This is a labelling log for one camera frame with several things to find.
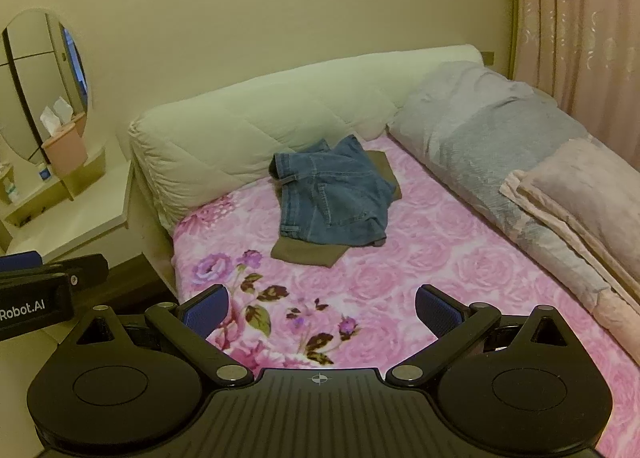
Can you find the pink floral blanket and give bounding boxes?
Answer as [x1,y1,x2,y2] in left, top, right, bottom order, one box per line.
[170,135,640,458]

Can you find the pink folded blanket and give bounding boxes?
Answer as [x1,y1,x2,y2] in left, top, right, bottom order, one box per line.
[500,138,640,284]

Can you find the pink tissue box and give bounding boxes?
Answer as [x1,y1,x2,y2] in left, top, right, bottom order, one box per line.
[40,97,89,177]

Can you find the olive window frame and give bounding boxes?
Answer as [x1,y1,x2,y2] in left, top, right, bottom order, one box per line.
[508,0,520,80]

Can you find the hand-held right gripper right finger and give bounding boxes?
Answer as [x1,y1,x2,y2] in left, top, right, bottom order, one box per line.
[385,284,569,387]

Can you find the white bed frame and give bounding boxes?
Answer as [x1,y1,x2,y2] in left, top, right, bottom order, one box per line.
[127,158,179,300]

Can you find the blue denim jeans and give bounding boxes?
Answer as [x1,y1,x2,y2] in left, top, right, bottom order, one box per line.
[269,135,397,246]

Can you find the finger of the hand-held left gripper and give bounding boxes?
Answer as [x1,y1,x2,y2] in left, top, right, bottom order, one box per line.
[0,251,42,273]
[0,254,109,291]

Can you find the oval mirror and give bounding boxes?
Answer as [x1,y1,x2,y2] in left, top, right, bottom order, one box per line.
[0,8,93,166]

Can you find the white quilted headboard cushion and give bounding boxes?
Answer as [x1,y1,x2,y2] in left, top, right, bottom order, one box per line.
[127,43,485,234]

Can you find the olive green garment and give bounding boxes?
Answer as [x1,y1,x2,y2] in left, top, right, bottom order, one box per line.
[270,151,403,269]

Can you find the grey and pink duvet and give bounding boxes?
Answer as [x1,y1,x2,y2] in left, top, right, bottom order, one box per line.
[387,61,640,354]

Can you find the pink curtain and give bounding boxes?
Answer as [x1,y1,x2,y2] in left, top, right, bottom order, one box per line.
[512,0,640,139]

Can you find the white dressing table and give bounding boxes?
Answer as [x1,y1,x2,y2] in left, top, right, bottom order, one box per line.
[0,135,135,264]

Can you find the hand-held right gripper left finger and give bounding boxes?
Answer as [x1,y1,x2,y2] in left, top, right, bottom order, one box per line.
[75,284,255,387]

